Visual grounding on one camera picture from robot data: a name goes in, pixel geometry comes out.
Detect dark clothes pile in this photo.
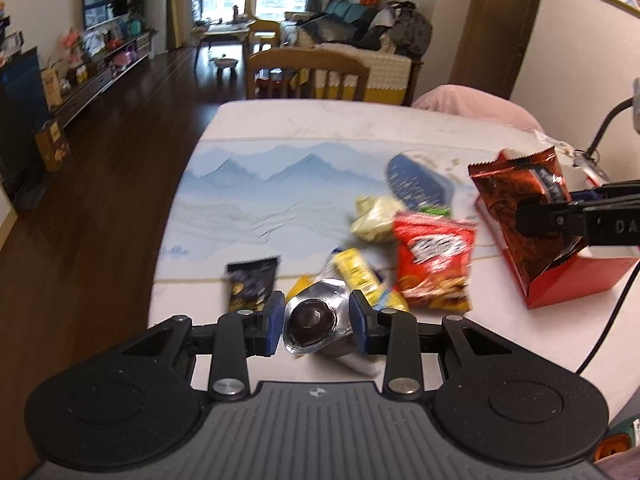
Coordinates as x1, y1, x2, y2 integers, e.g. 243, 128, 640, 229
350, 2, 433, 58

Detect black cable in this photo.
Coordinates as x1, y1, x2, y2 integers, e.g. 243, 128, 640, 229
575, 260, 640, 376

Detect small wooden stool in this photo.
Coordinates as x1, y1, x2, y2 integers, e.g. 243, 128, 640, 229
212, 55, 241, 77

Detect olive curtain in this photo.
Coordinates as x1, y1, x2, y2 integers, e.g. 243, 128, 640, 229
165, 0, 206, 51

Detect pink toy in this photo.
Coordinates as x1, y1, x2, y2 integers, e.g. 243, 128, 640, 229
111, 45, 138, 71

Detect sofa with cream cover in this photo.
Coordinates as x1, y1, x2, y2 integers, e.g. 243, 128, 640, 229
280, 0, 426, 106

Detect pink cloth covered chair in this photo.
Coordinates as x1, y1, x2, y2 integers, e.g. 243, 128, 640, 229
412, 85, 543, 133

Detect pink flower bouquet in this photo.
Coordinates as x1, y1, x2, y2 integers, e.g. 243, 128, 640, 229
60, 30, 83, 61

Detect small yellow snack packet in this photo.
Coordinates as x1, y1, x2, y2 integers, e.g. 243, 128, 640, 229
286, 274, 326, 306

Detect brown cardboard box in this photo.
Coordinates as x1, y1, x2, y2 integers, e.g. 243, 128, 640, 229
34, 119, 71, 173

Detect cream crumpled snack wrapper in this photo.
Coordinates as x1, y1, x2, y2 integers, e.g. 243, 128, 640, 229
350, 195, 407, 244

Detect black gooseneck holder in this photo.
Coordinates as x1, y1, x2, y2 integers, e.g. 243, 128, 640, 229
572, 77, 640, 181

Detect yellow long jelly packet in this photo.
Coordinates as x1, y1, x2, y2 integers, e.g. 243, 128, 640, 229
330, 247, 411, 313

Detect yellow paper bag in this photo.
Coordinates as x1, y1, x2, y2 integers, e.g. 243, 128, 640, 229
40, 67, 63, 108

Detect clear plastic wrapper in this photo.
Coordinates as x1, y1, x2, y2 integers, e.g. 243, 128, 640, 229
532, 129, 576, 158

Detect red cardboard box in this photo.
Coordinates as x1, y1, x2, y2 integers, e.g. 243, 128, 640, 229
475, 200, 640, 309

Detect silver foil snack packet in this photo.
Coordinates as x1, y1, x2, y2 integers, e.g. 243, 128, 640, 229
282, 277, 386, 376

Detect light wooden chair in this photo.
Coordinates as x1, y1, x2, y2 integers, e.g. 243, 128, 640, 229
247, 15, 281, 53

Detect red chip bag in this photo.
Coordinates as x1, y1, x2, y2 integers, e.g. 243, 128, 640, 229
392, 211, 478, 313

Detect wooden coffee table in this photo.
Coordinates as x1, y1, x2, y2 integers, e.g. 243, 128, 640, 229
192, 17, 256, 53

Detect long low tv cabinet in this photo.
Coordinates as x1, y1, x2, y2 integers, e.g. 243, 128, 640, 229
47, 30, 153, 126

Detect red brown snack bag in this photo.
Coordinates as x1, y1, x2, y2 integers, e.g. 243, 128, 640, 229
468, 146, 588, 286

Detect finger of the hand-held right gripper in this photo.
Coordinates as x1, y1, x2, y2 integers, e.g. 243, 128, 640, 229
570, 180, 640, 204
515, 200, 589, 239

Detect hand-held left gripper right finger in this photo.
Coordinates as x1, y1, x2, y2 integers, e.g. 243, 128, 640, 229
349, 290, 506, 396

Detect brown wooden dining chair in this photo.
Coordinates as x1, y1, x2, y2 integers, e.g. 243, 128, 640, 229
245, 47, 371, 103

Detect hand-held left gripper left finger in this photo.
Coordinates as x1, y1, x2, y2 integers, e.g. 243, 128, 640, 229
120, 292, 287, 401

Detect black snack packet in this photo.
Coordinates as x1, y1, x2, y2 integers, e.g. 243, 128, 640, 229
226, 256, 281, 313

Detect white cabinet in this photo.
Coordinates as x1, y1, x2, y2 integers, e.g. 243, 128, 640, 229
0, 182, 18, 251

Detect brown wooden door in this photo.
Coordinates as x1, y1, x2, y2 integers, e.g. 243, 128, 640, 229
450, 0, 548, 101

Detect black cabinet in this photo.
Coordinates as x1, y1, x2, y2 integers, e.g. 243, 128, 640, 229
0, 47, 51, 211

